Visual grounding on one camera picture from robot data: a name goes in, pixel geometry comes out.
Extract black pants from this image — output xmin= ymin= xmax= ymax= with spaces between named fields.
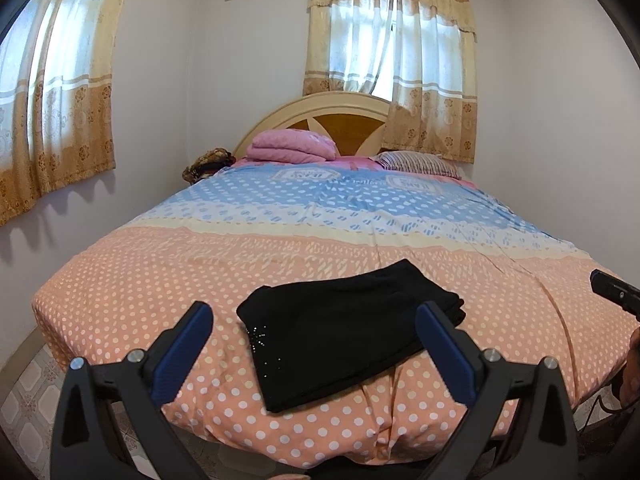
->
xmin=236 ymin=259 xmax=465 ymax=414

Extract person's right hand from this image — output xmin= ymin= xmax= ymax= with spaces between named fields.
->
xmin=620 ymin=328 xmax=640 ymax=406

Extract striped pillow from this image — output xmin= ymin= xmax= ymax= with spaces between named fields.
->
xmin=371 ymin=151 xmax=461 ymax=180

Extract polka dot bed cover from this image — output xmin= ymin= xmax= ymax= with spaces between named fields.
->
xmin=32 ymin=162 xmax=637 ymax=469

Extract cream wooden headboard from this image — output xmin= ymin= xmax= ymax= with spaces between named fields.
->
xmin=233 ymin=91 xmax=390 ymax=158

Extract beige curtain behind headboard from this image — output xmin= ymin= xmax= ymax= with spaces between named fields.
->
xmin=303 ymin=0 xmax=477 ymax=164

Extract folded pink blanket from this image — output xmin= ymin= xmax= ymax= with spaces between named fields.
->
xmin=245 ymin=129 xmax=340 ymax=165

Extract beige side window curtain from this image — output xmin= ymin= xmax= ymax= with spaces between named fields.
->
xmin=0 ymin=0 xmax=125 ymax=223

